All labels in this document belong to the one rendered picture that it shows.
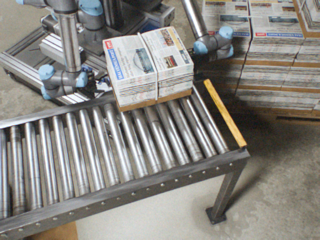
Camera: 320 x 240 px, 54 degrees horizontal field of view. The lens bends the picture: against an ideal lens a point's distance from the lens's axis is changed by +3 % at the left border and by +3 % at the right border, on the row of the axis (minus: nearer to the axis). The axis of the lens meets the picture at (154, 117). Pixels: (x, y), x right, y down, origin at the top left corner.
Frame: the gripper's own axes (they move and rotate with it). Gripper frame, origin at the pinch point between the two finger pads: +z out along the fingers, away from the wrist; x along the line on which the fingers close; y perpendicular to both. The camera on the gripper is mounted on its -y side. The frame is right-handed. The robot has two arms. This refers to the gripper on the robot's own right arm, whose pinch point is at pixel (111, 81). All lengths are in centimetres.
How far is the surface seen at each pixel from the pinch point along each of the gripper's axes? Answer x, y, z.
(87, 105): -12.6, 0.0, -15.2
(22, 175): -42, -1, -49
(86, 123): -23.8, 0.0, -17.9
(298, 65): -7, -17, 117
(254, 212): -67, -80, 71
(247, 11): 29, 3, 94
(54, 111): -11.8, 0.0, -31.6
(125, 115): -24.7, 0.0, 1.2
